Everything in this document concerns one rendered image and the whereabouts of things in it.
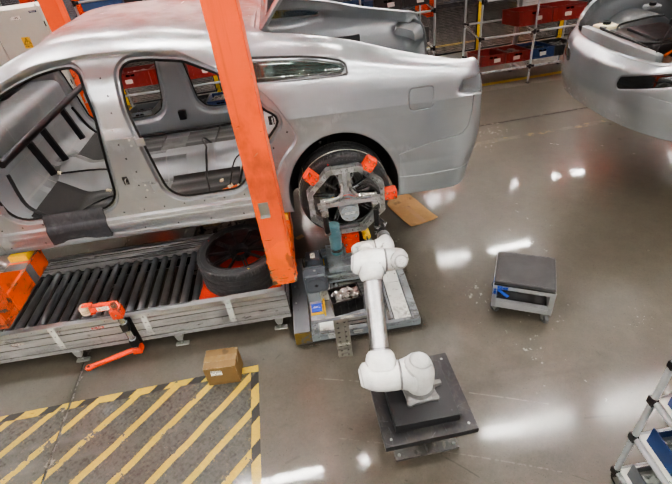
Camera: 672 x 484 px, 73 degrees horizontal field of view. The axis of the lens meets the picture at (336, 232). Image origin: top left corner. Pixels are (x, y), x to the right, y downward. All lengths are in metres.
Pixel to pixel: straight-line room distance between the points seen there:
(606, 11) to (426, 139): 2.88
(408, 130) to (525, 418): 1.94
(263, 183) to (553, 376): 2.18
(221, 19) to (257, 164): 0.75
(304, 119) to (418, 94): 0.76
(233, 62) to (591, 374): 2.80
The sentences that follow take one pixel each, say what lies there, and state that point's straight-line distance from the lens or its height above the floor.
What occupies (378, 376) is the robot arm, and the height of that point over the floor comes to 0.59.
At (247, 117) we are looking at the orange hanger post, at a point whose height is 1.71.
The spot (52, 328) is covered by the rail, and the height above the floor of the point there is 0.38.
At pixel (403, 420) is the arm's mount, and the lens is 2.58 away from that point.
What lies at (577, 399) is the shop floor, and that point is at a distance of 3.27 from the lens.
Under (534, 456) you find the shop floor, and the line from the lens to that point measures 3.00.
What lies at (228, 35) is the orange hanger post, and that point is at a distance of 2.37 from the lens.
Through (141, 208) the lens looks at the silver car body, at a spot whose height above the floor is 0.96.
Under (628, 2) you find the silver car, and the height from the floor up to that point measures 1.43.
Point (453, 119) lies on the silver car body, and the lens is 3.27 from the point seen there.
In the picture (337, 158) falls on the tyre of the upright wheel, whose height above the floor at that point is 1.16.
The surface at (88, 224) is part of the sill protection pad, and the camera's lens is 3.67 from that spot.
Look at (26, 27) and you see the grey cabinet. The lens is 7.11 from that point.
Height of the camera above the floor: 2.59
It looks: 37 degrees down
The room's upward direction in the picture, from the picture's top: 8 degrees counter-clockwise
